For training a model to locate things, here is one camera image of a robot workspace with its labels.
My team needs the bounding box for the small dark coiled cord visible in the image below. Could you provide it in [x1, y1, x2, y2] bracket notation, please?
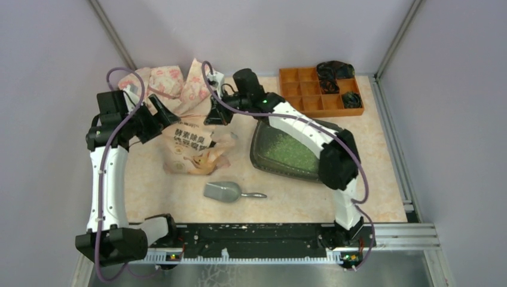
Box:
[341, 91, 363, 109]

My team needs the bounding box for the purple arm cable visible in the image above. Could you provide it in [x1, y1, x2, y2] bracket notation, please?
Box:
[200, 60, 375, 270]
[93, 66, 159, 283]

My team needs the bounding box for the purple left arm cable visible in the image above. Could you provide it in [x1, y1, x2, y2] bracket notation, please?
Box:
[93, 66, 159, 283]

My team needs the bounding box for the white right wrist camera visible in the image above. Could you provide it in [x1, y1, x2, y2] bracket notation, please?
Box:
[206, 71, 225, 99]

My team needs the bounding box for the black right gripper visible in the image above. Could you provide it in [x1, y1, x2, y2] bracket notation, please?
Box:
[204, 88, 251, 127]

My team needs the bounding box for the dark tangled cords bundle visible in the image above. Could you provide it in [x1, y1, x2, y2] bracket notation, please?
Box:
[315, 60, 356, 95]

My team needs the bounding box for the orange divided organizer tray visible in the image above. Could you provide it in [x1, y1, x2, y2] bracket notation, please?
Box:
[279, 67, 365, 118]

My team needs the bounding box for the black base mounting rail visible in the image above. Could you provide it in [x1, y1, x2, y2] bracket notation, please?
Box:
[151, 223, 376, 259]

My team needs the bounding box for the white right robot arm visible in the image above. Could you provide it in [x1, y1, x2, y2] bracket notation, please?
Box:
[201, 65, 364, 246]

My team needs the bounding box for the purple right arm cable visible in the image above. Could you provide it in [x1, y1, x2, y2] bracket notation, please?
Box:
[200, 60, 375, 270]

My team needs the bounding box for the green cat litter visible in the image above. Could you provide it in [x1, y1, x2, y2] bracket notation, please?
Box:
[261, 134, 318, 173]

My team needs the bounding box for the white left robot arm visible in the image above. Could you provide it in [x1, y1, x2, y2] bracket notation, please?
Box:
[75, 90, 179, 267]

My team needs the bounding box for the silver metal scoop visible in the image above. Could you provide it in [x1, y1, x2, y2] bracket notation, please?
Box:
[203, 181, 268, 203]

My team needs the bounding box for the dark grey litter box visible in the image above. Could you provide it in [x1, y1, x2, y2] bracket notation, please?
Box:
[250, 121, 320, 183]

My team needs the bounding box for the pink cat litter bag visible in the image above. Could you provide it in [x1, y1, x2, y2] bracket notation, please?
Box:
[158, 115, 237, 175]

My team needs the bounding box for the floral pink cloth bag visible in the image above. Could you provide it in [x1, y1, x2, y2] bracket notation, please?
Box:
[136, 59, 211, 117]

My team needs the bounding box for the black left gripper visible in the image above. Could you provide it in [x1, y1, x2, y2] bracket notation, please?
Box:
[123, 94, 181, 144]

